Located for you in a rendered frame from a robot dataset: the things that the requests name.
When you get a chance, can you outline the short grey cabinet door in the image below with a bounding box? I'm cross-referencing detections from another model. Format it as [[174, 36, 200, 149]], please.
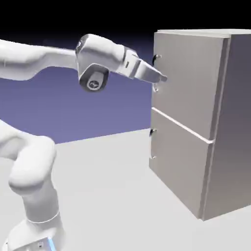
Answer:
[[148, 108, 215, 220]]

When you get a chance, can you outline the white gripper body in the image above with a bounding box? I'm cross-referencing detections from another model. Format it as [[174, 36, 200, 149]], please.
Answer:
[[133, 58, 163, 84]]

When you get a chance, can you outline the short curved metal handle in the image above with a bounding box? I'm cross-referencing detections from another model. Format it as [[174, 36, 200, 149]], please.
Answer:
[[149, 128, 157, 160]]

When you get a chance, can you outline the long curved metal handle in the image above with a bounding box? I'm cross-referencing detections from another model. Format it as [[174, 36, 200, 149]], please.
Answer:
[[152, 54, 163, 93]]

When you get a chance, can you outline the grey cabinet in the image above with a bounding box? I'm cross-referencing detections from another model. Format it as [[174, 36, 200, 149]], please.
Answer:
[[148, 28, 251, 222]]

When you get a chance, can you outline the tall grey cabinet door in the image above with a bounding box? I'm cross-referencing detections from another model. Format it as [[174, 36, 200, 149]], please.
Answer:
[[151, 32, 230, 141]]

